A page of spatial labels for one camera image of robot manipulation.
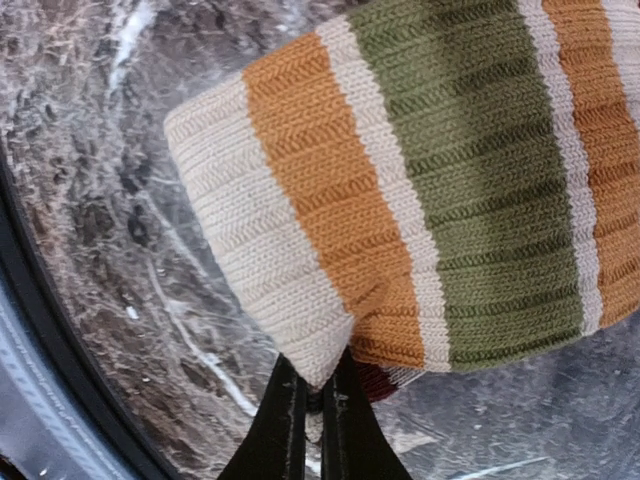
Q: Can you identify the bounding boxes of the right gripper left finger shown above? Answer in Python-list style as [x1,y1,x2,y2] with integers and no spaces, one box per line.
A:
[219,356,307,480]

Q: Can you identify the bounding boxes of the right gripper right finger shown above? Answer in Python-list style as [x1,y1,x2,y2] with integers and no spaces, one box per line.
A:
[321,350,411,480]

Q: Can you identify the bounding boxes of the beige striped sock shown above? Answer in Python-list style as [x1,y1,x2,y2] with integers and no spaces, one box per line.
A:
[164,1,639,398]

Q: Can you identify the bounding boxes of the black front rail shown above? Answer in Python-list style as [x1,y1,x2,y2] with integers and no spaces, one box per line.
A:
[1,154,180,479]

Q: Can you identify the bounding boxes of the white slotted cable duct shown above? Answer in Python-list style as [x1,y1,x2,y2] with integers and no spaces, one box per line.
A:
[1,288,136,479]

